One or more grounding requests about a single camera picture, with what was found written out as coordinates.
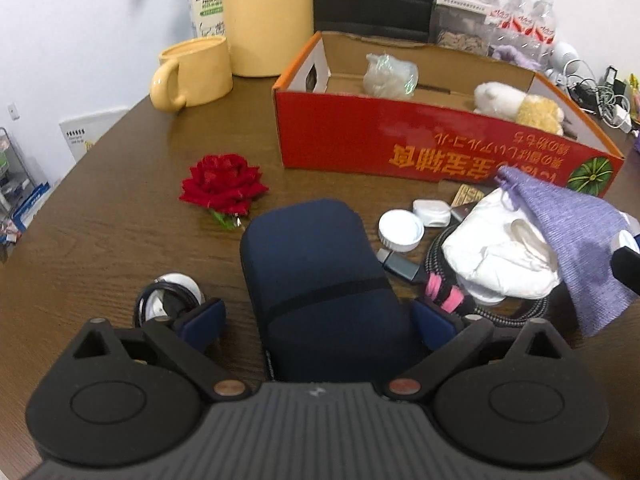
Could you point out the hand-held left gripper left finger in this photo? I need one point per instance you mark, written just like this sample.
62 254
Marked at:
200 321

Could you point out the white charger block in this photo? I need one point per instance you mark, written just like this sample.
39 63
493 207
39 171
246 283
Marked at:
620 119

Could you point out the yellow thermos jug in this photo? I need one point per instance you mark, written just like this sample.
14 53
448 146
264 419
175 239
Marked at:
267 20

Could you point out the white and yellow plush toy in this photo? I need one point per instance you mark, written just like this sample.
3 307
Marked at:
500 101

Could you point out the iridescent wrapped bundle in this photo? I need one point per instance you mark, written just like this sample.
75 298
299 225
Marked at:
387 77

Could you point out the yellow ceramic mug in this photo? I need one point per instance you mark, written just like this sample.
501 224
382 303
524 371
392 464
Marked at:
200 75

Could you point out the black paper bag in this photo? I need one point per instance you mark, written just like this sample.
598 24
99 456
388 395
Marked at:
372 0

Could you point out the white milk carton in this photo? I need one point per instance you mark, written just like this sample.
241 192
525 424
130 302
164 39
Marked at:
205 0

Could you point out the flat white box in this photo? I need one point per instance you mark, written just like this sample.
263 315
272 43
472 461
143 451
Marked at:
460 2

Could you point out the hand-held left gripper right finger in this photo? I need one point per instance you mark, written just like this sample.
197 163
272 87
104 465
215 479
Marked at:
432 326

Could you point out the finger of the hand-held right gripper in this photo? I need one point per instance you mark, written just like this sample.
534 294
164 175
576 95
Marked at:
627 266

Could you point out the red artificial rose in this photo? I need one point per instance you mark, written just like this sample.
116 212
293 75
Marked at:
222 187

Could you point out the white ridged jar lid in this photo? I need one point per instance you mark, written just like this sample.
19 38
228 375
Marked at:
400 230

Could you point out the small gold foil packet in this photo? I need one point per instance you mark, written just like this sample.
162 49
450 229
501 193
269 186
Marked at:
465 195

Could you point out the purple fluffy headband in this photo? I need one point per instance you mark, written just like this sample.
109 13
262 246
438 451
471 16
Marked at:
515 56

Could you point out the small white desk fan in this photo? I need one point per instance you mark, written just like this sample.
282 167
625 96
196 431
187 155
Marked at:
565 55

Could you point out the grey usb adapter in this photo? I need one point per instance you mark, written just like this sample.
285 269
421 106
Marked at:
402 265

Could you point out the navy blue zip case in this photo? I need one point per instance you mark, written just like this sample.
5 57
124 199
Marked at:
310 270

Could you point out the purple knit cloth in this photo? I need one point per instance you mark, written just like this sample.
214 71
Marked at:
575 240

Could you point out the clear container of seeds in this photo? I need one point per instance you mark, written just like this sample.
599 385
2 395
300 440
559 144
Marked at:
457 35

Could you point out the white wall socket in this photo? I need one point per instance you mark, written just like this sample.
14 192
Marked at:
13 111

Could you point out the red cardboard box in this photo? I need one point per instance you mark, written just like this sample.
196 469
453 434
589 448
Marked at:
380 135

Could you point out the small black device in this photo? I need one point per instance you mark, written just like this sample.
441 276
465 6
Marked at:
614 80

